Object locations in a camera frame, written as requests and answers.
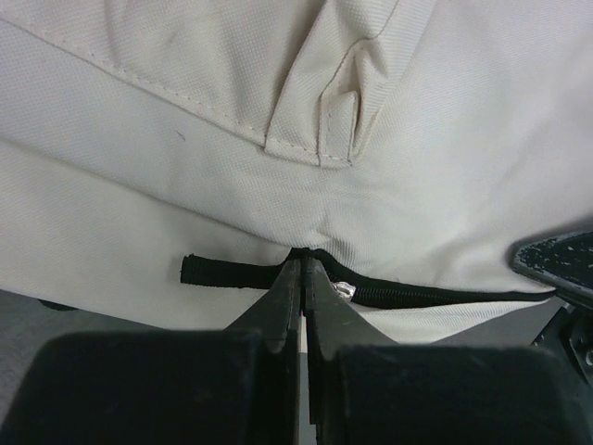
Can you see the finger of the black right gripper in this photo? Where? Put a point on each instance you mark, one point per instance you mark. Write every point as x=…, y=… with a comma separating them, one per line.
x=561, y=261

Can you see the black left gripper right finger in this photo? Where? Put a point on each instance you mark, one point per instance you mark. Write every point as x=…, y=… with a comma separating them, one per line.
x=365, y=388

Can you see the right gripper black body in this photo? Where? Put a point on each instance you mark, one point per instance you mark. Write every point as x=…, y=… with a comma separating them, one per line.
x=564, y=345

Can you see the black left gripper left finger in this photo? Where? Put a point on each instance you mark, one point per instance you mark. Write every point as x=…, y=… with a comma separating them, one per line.
x=238, y=385

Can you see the beige canvas backpack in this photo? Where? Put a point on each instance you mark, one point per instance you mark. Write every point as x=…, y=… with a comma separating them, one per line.
x=413, y=142

